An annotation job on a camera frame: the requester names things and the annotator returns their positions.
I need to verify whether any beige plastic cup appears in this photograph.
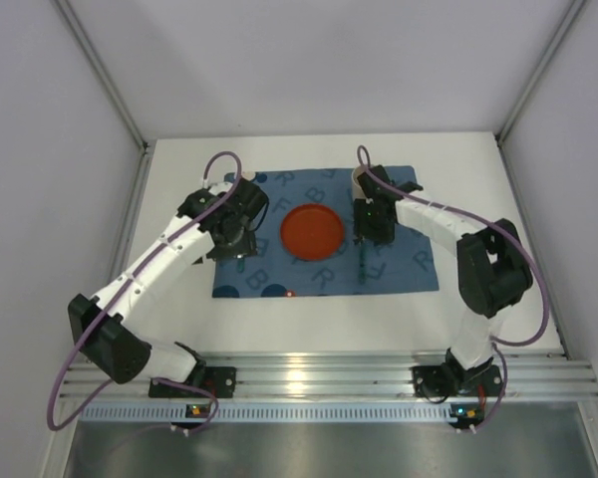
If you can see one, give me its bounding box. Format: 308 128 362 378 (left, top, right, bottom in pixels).
351 166 375 200

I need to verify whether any metal spoon green handle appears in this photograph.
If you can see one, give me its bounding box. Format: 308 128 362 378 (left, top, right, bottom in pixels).
357 239 367 285

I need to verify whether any blue letter-print cloth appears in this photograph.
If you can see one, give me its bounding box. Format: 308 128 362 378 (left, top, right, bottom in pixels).
211 168 440 299

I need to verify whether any red plastic plate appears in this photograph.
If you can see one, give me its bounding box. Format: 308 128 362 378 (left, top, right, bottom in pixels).
279 203 345 262

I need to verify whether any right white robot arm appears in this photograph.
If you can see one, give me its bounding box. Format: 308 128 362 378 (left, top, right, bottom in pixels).
352 165 533 371

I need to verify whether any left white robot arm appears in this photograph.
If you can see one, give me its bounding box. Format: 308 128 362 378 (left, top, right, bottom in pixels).
68 178 269 385

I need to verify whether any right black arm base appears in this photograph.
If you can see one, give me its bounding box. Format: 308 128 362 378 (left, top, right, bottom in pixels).
412 364 503 402

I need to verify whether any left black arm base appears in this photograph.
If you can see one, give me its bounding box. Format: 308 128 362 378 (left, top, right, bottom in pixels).
149 364 237 398

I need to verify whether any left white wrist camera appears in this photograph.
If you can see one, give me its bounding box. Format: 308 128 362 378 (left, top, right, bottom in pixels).
200 178 233 195

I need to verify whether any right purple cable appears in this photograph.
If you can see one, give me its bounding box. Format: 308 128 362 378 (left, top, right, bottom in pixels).
356 144 550 433

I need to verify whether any slotted grey cable duct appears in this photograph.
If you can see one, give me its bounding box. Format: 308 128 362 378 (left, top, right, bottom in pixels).
79 402 484 422

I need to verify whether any aluminium mounting rail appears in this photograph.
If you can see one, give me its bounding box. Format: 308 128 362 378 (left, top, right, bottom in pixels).
58 351 598 399

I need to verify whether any left aluminium frame post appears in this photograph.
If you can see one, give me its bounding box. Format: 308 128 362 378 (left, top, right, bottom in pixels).
51 0 149 151

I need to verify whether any aluminium frame post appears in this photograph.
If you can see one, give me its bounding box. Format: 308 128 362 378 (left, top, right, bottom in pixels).
494 0 589 147
51 0 149 151

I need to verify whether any right aluminium frame post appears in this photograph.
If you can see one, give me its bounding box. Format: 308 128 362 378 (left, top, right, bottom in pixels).
494 0 589 147

